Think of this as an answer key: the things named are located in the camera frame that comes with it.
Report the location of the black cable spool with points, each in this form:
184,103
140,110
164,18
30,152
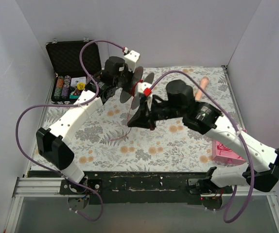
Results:
135,85

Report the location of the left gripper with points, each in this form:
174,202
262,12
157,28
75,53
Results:
127,81

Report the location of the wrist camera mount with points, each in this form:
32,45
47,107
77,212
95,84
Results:
131,57
143,89

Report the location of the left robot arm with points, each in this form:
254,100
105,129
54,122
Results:
118,73

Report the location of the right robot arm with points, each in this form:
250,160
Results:
262,173

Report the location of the black poker chip case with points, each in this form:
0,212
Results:
64,57

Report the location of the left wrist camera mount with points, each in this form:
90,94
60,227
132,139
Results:
131,57

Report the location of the beige toy microphone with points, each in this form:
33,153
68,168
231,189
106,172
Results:
203,83

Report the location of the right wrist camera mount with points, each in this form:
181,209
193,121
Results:
143,89

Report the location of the pink plastic box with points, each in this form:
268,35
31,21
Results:
220,153

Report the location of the black front base bar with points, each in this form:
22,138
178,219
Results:
144,187

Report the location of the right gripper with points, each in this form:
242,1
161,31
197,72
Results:
151,113

